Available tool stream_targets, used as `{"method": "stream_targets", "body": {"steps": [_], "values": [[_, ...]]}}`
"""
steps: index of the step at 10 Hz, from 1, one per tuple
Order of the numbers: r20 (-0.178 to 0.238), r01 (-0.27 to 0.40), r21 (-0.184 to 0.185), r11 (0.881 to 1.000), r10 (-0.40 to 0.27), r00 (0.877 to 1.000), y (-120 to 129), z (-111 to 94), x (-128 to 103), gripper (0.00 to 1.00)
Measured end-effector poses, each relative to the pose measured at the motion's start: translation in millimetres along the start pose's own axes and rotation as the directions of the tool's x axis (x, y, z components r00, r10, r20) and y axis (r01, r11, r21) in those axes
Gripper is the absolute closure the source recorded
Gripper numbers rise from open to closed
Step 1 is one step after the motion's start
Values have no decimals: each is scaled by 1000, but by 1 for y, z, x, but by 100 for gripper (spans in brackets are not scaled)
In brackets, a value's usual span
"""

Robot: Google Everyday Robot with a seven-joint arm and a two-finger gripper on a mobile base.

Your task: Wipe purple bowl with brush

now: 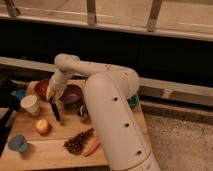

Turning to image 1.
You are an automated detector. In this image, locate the yellow apple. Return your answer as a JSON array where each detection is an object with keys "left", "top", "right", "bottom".
[{"left": 35, "top": 119, "right": 50, "bottom": 134}]

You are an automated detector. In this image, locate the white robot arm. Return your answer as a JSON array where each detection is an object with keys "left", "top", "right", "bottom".
[{"left": 46, "top": 54, "right": 161, "bottom": 171}]

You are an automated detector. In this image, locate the black brush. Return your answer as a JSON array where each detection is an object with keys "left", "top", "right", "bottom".
[{"left": 49, "top": 97, "right": 60, "bottom": 122}]

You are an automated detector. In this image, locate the bunch of dark grapes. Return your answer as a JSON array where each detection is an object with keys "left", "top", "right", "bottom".
[{"left": 63, "top": 128, "right": 94, "bottom": 155}]

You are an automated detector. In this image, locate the red-brown bowl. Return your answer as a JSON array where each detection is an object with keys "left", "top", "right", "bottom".
[{"left": 34, "top": 79, "right": 49, "bottom": 100}]

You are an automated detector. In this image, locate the green object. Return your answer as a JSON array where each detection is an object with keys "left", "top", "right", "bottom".
[{"left": 129, "top": 95, "right": 139, "bottom": 109}]

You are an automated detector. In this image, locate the blue object at table edge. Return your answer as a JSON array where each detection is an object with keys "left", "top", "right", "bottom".
[{"left": 16, "top": 88, "right": 26, "bottom": 100}]

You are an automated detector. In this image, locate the purple bowl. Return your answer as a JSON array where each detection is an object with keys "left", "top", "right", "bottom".
[{"left": 59, "top": 84, "right": 83, "bottom": 109}]

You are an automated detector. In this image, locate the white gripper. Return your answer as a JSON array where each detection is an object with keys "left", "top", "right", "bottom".
[{"left": 46, "top": 74, "right": 67, "bottom": 101}]

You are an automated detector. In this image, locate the blue cup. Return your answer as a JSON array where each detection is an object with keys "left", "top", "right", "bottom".
[{"left": 8, "top": 134, "right": 28, "bottom": 153}]

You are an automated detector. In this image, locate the small dark jar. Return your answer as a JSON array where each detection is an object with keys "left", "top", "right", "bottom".
[{"left": 77, "top": 105, "right": 89, "bottom": 122}]

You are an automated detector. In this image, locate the orange carrot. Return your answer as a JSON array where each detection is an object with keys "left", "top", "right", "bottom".
[{"left": 83, "top": 138, "right": 100, "bottom": 157}]

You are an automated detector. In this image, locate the white cup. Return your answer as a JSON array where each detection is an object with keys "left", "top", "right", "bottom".
[{"left": 20, "top": 95, "right": 40, "bottom": 116}]

